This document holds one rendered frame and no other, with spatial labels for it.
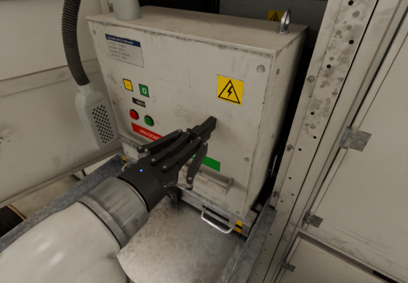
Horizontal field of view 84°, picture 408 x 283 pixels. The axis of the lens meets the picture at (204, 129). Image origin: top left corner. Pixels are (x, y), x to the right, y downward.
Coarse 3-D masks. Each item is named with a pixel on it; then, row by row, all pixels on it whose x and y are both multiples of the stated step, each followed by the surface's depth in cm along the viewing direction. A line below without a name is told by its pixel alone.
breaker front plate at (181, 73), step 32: (96, 32) 57; (128, 32) 51; (128, 64) 57; (160, 64) 51; (192, 64) 46; (224, 64) 42; (256, 64) 38; (128, 96) 64; (160, 96) 56; (192, 96) 50; (256, 96) 41; (128, 128) 74; (160, 128) 63; (224, 128) 50; (256, 128) 45; (224, 160) 55
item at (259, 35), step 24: (120, 24) 51; (144, 24) 51; (168, 24) 51; (192, 24) 51; (216, 24) 51; (240, 24) 51; (264, 24) 51; (240, 48) 38; (264, 48) 36; (288, 48) 41; (288, 72) 48; (288, 96) 58; (264, 120) 44; (264, 144) 52; (264, 168) 64
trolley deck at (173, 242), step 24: (168, 216) 73; (192, 216) 73; (144, 240) 67; (168, 240) 67; (192, 240) 67; (216, 240) 67; (264, 240) 69; (120, 264) 62; (144, 264) 62; (168, 264) 62; (192, 264) 62; (216, 264) 62
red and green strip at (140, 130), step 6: (132, 126) 71; (138, 126) 69; (138, 132) 71; (144, 132) 69; (150, 132) 67; (150, 138) 69; (156, 138) 67; (192, 156) 62; (204, 162) 60; (210, 162) 59; (216, 162) 57; (216, 168) 59
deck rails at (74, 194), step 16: (112, 160) 85; (96, 176) 81; (112, 176) 86; (64, 192) 72; (80, 192) 77; (48, 208) 69; (64, 208) 74; (32, 224) 66; (256, 224) 64; (0, 240) 60; (240, 240) 66; (240, 256) 58; (224, 272) 60
